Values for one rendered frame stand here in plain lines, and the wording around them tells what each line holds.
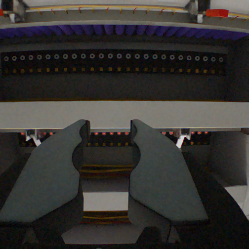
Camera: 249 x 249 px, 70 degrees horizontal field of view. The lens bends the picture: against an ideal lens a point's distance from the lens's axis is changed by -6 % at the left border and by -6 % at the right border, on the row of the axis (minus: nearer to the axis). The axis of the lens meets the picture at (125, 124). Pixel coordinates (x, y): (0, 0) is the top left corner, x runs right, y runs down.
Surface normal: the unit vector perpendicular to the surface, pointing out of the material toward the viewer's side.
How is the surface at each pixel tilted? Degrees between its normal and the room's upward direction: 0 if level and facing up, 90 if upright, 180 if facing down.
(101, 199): 105
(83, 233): 165
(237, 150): 90
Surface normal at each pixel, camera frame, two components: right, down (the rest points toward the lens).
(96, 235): 0.00, -0.98
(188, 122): 0.04, 0.19
